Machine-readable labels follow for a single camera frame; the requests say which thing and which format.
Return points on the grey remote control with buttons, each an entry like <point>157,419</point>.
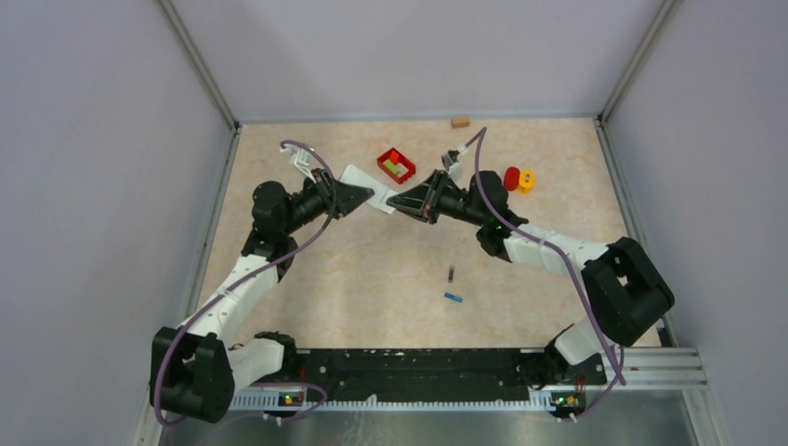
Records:
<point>354,176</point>

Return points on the red toy bin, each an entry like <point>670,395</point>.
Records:
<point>396,165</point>

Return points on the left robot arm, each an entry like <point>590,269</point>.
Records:
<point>194,372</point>

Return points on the blue AAA battery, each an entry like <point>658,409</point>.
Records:
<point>454,298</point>

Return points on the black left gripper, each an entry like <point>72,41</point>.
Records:
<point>334,193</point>

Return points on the tan wooden block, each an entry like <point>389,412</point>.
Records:
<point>460,122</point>

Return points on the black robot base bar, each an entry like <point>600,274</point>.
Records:
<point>434,374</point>

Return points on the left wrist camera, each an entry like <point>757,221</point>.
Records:
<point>300,160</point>

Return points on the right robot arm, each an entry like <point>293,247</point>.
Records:
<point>621,290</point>

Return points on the red oval toy block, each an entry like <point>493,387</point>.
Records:
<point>511,178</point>

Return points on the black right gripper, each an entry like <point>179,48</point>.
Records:
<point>423,202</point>

